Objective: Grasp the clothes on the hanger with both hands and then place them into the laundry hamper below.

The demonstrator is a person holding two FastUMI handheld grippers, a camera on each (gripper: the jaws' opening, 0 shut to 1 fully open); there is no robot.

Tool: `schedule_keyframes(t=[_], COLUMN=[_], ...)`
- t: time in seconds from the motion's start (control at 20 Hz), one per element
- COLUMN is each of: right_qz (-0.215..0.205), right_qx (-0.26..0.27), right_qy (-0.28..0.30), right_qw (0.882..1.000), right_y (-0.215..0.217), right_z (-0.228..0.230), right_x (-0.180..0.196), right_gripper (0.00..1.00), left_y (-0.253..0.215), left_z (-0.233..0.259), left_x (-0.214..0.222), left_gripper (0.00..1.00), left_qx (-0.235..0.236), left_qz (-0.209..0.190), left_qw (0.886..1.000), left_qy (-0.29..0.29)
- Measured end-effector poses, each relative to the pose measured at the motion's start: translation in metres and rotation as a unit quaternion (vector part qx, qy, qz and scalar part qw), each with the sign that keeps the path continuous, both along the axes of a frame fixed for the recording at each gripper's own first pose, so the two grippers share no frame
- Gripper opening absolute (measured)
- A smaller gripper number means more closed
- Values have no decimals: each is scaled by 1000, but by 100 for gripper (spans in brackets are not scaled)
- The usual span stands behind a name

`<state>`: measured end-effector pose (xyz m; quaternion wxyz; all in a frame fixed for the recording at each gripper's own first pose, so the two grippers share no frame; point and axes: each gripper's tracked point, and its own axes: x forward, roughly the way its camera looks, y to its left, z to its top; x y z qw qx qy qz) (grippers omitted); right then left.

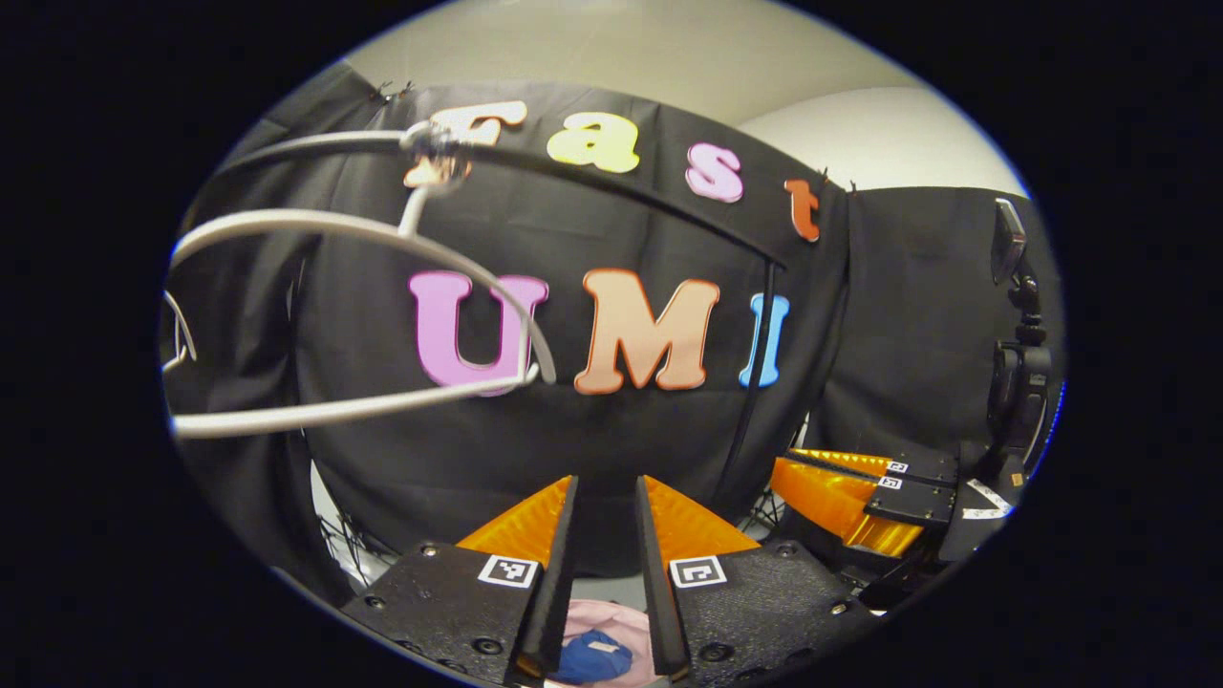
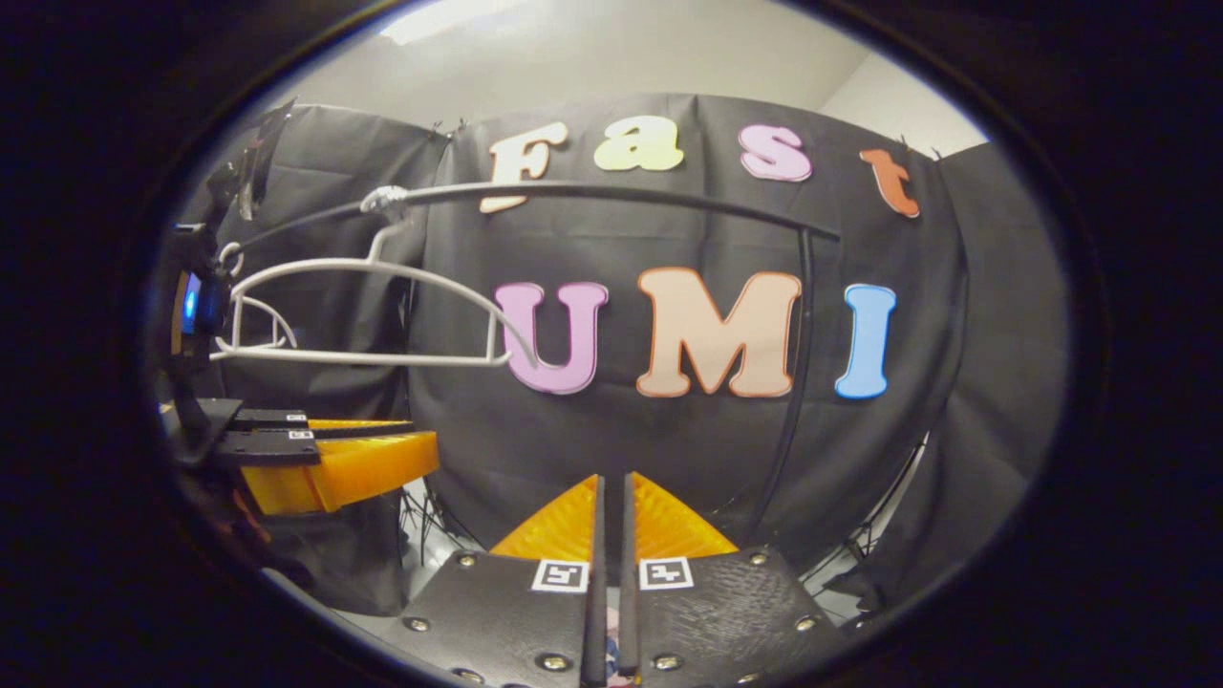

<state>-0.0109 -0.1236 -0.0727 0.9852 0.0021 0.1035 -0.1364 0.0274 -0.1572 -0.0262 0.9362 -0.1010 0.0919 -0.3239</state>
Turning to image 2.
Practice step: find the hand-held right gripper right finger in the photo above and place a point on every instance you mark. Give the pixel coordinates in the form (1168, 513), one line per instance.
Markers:
(628, 621)

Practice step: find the black tripod stand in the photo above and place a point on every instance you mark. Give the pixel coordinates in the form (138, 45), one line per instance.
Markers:
(865, 549)
(425, 516)

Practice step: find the black backdrop cloth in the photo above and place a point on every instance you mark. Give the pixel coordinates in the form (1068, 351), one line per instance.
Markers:
(669, 449)

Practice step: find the black clothes rack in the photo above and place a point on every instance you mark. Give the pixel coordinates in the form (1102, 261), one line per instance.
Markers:
(592, 188)

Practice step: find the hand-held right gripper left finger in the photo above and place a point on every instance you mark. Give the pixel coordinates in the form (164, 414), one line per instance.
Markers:
(596, 621)

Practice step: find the grey tape wrap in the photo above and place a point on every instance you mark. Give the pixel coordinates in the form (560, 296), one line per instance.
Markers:
(384, 201)

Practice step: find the white empty clothes hanger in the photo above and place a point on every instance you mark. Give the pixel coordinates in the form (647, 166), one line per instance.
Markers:
(263, 308)

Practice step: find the white taped clothes hanger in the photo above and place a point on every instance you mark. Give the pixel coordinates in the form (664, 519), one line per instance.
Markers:
(382, 358)

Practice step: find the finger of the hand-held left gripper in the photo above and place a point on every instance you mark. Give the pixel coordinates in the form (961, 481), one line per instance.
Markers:
(272, 419)
(268, 447)

